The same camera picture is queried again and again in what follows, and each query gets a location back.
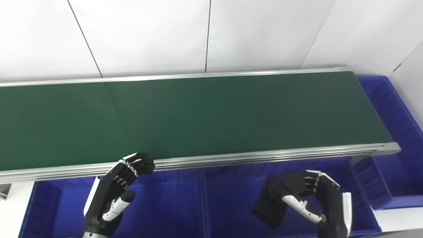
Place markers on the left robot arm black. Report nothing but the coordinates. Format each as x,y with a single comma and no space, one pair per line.
94,235

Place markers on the green conveyor belt aluminium frame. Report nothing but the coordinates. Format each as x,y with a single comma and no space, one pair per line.
198,115

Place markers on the aluminium conveyor leg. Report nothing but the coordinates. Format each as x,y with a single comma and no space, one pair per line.
360,159
4,191

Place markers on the black cylinder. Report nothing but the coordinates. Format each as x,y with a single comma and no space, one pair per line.
271,208

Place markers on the blue plastic bin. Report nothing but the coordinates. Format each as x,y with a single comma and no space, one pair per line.
165,208
396,178
231,205

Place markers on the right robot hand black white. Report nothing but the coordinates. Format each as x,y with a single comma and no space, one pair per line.
332,208

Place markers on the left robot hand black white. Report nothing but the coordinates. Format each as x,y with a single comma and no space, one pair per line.
105,198

